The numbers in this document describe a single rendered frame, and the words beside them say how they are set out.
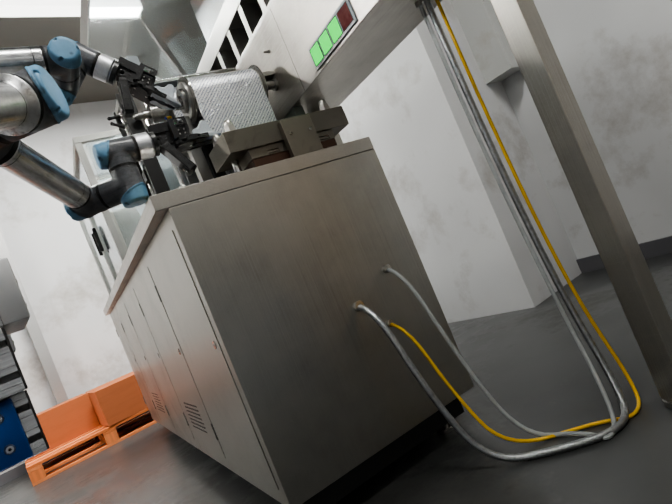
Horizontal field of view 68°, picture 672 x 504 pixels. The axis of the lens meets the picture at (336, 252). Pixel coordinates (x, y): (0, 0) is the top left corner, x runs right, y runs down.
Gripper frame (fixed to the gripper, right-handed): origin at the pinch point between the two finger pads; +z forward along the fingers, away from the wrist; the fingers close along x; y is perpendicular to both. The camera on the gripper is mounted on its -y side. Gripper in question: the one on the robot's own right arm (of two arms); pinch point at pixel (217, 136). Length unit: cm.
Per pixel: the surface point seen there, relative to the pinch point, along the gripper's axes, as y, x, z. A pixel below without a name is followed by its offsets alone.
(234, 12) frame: 49, 14, 31
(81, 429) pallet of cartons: -93, 305, -71
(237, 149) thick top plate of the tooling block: -11.6, -20.0, -4.2
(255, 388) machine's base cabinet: -70, -26, -26
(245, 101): 9.2, -0.2, 13.5
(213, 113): 7.4, -0.2, 1.6
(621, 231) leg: -68, -77, 48
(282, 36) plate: 24.1, -9.7, 30.1
